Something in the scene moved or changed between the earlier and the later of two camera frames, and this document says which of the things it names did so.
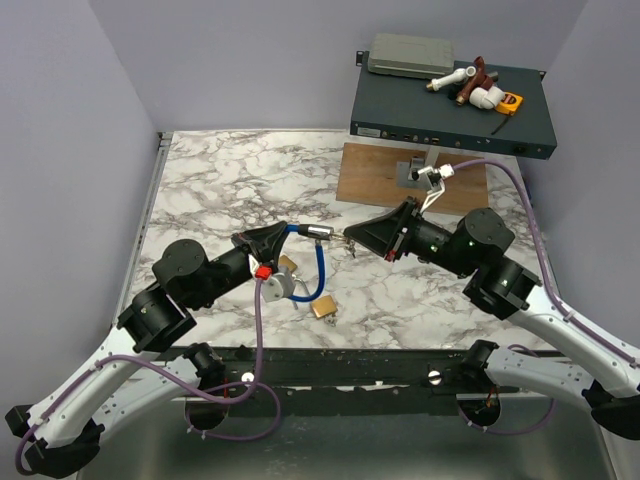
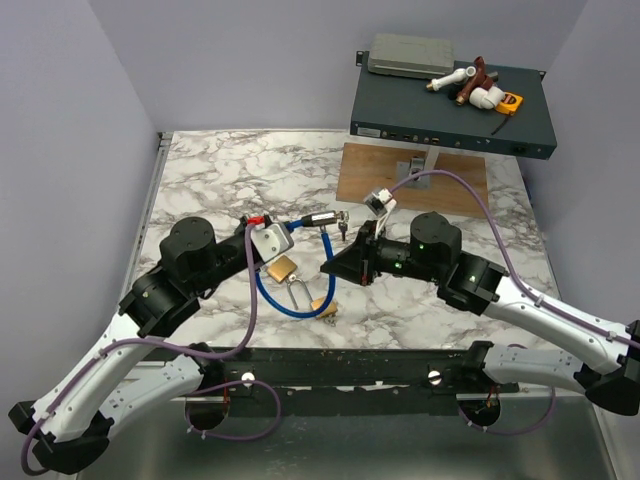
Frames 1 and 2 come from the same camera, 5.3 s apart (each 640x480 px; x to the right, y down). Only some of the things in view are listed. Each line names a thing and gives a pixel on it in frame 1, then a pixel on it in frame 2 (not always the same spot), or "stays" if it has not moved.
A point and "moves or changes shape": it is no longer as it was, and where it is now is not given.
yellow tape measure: [509, 103] stays
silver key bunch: [351, 246] moves or changes shape
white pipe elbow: [483, 98] stays
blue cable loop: [319, 233] → [289, 313]
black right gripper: [383, 233] → [358, 262]
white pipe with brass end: [455, 76] stays
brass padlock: [324, 306] stays
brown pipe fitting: [478, 78] stays
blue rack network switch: [406, 110] stays
